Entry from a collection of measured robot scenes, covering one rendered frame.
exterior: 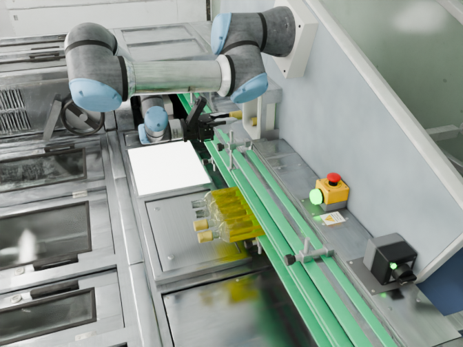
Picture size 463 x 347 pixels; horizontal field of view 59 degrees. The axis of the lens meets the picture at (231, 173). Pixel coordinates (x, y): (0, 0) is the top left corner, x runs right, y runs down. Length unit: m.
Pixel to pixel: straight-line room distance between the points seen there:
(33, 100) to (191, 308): 1.39
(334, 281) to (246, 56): 0.64
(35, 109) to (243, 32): 1.37
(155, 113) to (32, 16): 3.69
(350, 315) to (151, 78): 0.74
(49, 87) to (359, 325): 1.81
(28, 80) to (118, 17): 2.84
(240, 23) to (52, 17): 3.86
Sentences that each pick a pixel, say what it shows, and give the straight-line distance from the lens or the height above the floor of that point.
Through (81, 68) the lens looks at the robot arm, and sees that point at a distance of 1.07.
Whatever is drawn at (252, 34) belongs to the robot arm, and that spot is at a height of 0.94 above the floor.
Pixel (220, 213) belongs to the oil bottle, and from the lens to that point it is 1.39.
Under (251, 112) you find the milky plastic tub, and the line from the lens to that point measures 1.72.
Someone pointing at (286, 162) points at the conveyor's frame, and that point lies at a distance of 1.43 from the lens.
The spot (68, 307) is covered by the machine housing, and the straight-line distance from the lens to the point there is 1.47.
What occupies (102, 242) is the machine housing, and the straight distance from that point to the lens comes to 1.65.
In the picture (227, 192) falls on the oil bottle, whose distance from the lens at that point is 1.49.
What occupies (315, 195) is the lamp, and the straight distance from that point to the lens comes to 1.20.
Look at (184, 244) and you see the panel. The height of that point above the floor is 1.19.
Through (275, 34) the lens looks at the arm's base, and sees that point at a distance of 1.29.
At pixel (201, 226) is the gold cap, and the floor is 1.14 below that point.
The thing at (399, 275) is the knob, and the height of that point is 0.81.
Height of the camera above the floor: 1.37
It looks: 15 degrees down
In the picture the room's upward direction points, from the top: 100 degrees counter-clockwise
